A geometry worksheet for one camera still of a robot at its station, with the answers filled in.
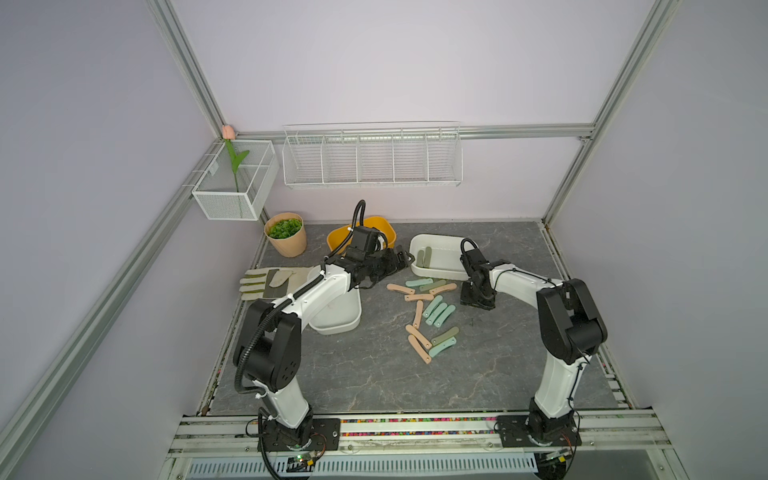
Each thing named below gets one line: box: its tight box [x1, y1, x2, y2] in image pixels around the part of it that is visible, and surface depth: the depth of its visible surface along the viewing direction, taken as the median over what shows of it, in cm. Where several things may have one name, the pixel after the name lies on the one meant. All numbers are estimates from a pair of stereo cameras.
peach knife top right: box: [429, 283, 457, 295], surface depth 102 cm
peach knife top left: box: [386, 283, 416, 294], surface depth 103 cm
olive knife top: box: [419, 280, 447, 292], surface depth 104 cm
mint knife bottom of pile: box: [428, 337, 457, 358], surface depth 89 cm
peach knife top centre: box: [404, 294, 434, 301], surface depth 101 cm
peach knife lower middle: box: [405, 324, 432, 349], surface depth 91 cm
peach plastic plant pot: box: [264, 212, 307, 258], surface depth 107 cm
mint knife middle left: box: [422, 295, 443, 318], surface depth 98 cm
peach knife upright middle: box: [413, 300, 424, 329], surface depth 96 cm
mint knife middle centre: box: [425, 303, 448, 326], surface depth 96 cm
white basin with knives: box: [409, 234, 471, 281], surface depth 111 cm
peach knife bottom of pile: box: [408, 334, 432, 365], surface depth 88 cm
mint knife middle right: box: [434, 305, 456, 328], surface depth 96 cm
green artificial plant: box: [269, 218, 303, 239], surface depth 106 cm
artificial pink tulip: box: [221, 124, 250, 192], surface depth 92 cm
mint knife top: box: [405, 278, 434, 287], surface depth 104 cm
